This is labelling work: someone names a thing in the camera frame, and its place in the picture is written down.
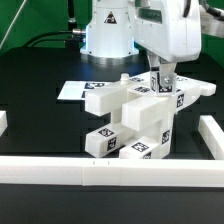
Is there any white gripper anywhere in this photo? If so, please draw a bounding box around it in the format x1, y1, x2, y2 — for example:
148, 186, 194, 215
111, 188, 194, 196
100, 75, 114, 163
128, 0, 201, 87

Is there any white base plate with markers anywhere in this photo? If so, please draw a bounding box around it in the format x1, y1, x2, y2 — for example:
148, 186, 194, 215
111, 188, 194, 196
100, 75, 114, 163
57, 81, 108, 100

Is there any white left fence block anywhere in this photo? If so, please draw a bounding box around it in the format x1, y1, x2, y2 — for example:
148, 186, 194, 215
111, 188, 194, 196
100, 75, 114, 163
0, 111, 8, 137

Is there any black cable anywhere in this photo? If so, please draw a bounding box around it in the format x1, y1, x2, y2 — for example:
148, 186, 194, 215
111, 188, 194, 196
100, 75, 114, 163
23, 30, 75, 48

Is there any white chair seat part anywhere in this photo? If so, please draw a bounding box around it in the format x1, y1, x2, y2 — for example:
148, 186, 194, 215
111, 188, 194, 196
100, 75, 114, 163
111, 86, 176, 151

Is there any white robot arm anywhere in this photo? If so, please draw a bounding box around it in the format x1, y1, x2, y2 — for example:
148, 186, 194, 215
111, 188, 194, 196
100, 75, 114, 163
81, 0, 224, 87

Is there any white chair back frame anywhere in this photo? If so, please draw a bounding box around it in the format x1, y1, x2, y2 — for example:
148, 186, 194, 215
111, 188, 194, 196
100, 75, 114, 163
84, 70, 217, 132

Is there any white diagonal rod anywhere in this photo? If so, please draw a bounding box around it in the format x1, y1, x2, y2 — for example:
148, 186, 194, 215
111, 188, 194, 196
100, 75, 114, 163
0, 0, 27, 51

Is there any white fence bar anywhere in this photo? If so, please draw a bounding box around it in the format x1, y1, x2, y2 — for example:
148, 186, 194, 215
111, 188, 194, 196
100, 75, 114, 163
198, 115, 224, 160
0, 156, 224, 187

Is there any white front fence bar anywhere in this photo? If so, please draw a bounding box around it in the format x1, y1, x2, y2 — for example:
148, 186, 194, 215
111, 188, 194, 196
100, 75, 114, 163
0, 156, 224, 187

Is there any black cable connector post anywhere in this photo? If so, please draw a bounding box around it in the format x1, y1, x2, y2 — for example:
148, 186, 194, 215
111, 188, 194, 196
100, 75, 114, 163
65, 0, 87, 51

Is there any white right fence bar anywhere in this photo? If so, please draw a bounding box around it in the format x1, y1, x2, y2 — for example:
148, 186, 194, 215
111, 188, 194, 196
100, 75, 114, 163
198, 115, 224, 160

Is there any white cube marker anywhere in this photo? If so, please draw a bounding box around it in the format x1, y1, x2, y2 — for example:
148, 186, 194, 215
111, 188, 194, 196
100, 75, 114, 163
150, 71, 176, 96

